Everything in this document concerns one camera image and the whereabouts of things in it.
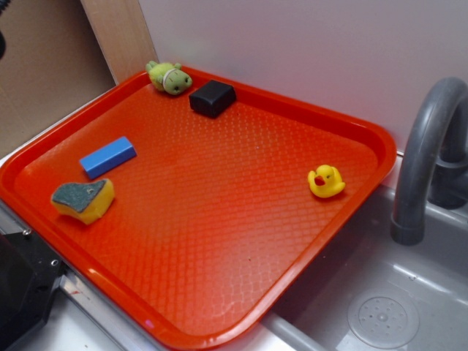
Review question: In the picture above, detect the blue rectangular block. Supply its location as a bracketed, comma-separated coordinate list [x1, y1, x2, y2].
[79, 137, 137, 179]

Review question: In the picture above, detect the black rectangular block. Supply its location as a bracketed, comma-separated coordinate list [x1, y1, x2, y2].
[189, 80, 237, 118]

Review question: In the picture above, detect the green and yellow sponge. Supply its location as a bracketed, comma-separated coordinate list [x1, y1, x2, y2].
[50, 179, 115, 224]

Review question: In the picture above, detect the wooden board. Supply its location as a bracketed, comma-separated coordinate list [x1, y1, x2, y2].
[81, 0, 158, 83]

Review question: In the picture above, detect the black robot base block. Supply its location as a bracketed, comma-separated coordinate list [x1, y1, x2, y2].
[1, 230, 64, 350]

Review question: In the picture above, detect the grey toy faucet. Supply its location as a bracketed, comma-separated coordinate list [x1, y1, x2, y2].
[390, 77, 467, 246]

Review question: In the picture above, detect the yellow rubber duck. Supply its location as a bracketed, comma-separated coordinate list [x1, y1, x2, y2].
[307, 165, 346, 198]

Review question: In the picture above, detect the red plastic tray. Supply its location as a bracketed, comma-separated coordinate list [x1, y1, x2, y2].
[1, 72, 396, 350]

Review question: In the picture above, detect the grey toy sink basin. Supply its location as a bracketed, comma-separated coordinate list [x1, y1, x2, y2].
[263, 186, 467, 350]

